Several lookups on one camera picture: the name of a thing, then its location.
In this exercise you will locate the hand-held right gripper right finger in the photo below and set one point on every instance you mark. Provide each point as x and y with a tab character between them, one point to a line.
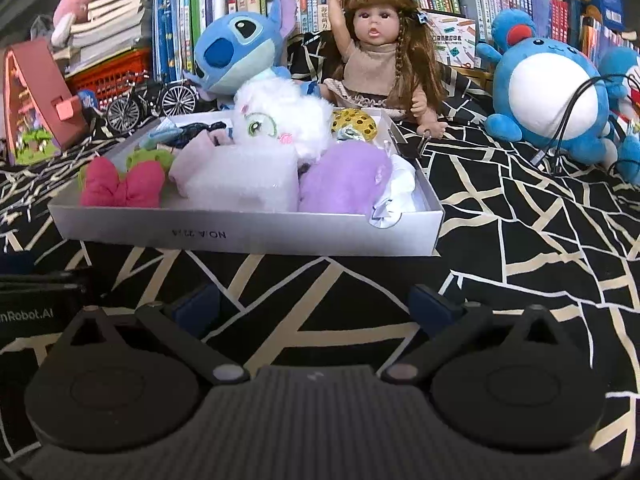
431	306

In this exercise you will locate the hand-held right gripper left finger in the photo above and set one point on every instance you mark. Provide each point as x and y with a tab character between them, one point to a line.
195	307

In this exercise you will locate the white cardboard box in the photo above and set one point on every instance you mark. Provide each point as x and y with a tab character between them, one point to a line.
250	232

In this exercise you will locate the white paper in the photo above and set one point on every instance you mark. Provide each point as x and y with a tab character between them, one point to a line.
405	180

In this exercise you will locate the white foam block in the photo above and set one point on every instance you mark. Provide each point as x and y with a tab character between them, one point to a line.
240	180

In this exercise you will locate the pink fabric bow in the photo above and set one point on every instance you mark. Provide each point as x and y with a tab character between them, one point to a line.
120	185

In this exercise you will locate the green fuzzy scrunchie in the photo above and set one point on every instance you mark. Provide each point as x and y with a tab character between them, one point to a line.
150	157

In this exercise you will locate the purple plush toy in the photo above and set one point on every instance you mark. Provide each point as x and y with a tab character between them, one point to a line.
335	180

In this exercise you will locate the dark blue lace scrunchie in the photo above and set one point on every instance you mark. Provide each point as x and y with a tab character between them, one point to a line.
200	127

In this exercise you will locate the gold sequin heart pillow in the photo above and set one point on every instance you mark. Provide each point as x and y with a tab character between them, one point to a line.
355	120

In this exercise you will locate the white fluffy cat plush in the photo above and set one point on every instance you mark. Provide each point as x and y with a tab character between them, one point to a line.
295	110

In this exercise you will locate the black geometric pattern blanket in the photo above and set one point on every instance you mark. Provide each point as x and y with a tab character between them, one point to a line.
525	240

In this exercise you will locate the black binder clip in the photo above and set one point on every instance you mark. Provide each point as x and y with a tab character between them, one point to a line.
422	142

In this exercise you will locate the miniature metal bicycle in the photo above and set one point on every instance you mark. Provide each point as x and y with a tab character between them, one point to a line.
122	115

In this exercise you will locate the small blue packet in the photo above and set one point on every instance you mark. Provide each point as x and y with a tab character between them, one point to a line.
87	99

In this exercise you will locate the pink toy house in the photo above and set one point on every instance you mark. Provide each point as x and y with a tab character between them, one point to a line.
45	80

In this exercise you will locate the round blue mouse plush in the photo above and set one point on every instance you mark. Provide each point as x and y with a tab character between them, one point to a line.
545	95

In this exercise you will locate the red plastic basket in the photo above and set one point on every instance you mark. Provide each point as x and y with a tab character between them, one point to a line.
110	80

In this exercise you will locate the brown-haired baby doll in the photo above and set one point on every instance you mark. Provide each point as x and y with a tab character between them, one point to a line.
375	65

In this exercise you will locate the white illustrated box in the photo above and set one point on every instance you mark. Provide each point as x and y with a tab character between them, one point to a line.
455	40

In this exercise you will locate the blue alien plush toy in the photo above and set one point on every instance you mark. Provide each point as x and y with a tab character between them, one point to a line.
235	35

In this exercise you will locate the row of tall thin books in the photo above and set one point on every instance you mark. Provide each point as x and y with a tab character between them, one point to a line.
170	25

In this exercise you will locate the blue robot cat plush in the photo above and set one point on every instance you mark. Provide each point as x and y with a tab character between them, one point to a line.
625	90

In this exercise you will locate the stack of paperback books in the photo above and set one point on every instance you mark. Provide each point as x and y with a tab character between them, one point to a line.
115	20

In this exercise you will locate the pink bunny plush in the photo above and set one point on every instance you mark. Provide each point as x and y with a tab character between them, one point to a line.
70	5

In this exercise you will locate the row of blue and red books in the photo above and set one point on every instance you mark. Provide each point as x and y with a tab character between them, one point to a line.
500	0

